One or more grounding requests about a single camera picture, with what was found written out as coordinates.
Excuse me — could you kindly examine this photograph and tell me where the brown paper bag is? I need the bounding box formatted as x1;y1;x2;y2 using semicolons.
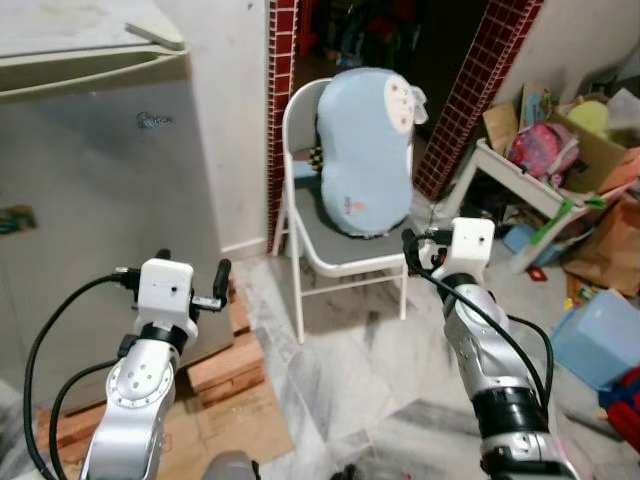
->
565;195;640;296

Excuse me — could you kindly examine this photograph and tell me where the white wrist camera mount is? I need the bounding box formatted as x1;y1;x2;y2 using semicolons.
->
137;258;198;341
440;218;496;291

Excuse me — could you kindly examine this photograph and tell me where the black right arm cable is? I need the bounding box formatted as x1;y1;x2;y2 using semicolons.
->
402;228;556;401

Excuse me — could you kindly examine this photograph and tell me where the colourful fridge sticker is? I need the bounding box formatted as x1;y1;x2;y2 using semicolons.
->
0;203;38;236

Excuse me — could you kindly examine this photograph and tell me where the open brown cardboard box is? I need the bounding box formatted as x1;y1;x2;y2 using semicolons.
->
483;85;640;196

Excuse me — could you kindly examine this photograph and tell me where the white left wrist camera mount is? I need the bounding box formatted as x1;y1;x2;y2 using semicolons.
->
137;258;198;341

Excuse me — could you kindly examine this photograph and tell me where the light blue plastic box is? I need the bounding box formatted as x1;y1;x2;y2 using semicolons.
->
550;290;640;393

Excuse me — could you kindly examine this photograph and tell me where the red and blue toy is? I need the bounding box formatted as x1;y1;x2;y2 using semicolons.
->
598;365;640;451

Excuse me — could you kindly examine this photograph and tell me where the red tiled pillar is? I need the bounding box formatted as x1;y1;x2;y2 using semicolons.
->
413;0;546;201
266;0;301;246

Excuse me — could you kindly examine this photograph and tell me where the light blue pillow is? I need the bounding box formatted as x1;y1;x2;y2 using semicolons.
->
315;68;429;239

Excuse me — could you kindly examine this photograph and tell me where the pink bag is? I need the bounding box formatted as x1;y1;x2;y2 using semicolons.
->
508;122;581;186

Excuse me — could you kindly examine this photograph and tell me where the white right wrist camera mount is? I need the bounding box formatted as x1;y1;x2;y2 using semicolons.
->
440;218;496;291

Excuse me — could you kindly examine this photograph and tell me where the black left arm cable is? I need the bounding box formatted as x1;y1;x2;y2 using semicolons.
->
22;265;146;480

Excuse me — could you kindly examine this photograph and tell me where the white metal folding chair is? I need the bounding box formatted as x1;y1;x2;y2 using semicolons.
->
275;78;421;346

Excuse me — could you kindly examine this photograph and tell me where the silver fridge door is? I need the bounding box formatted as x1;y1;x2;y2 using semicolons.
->
0;18;238;416

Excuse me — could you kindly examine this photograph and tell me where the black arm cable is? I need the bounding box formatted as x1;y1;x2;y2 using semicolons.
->
402;228;556;401
22;265;146;480

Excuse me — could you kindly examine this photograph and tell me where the flat brown cardboard sheet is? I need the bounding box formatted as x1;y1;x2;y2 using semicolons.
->
35;380;296;480

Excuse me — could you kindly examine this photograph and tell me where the grey robot left leg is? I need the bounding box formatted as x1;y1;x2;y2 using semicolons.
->
200;450;263;480

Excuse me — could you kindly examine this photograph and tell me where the yellow green soft item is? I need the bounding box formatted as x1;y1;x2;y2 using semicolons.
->
565;97;613;136

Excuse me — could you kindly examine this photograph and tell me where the white low table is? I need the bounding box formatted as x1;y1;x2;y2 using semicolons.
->
440;138;611;276

